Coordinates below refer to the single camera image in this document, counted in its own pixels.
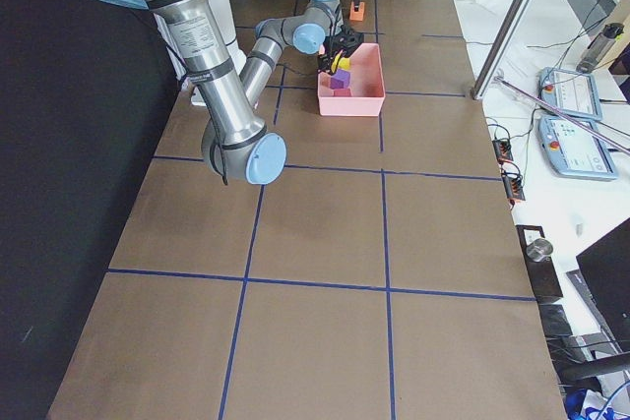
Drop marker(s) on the black box under cup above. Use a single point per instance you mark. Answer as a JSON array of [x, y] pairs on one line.
[[542, 275]]

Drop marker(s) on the near teach pendant tablet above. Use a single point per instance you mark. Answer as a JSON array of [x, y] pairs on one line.
[[572, 152]]

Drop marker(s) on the black monitor corner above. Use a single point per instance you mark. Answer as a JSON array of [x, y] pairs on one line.
[[605, 269]]

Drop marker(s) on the orange foam block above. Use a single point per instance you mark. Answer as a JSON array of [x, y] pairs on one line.
[[357, 12]]

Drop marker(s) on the purple foam block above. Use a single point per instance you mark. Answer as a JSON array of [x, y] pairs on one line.
[[340, 80]]

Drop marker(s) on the red foam block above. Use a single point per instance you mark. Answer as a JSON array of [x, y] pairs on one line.
[[345, 92]]

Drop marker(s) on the far orange power strip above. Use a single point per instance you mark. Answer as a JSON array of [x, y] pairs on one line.
[[503, 150]]

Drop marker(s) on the teach pendant tablet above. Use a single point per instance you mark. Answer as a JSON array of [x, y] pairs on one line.
[[572, 152], [573, 92]]

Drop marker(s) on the aluminium frame post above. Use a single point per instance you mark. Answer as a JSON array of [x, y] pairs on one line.
[[499, 48]]

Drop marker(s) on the near orange power strip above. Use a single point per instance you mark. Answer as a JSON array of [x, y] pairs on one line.
[[513, 186]]

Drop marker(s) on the pink plastic bin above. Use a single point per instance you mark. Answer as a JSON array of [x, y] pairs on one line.
[[366, 86]]

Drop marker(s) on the yellow-green foam block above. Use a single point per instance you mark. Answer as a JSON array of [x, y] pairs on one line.
[[345, 64]]

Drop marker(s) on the steel cup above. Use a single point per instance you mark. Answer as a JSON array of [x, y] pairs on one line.
[[539, 250]]

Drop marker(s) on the far teach pendant tablet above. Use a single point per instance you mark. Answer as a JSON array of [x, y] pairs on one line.
[[573, 92]]

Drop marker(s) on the clear water bottle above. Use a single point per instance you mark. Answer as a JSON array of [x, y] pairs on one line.
[[599, 46]]

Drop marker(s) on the orange power strip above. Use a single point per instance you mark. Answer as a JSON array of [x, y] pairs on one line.
[[503, 150], [513, 186]]

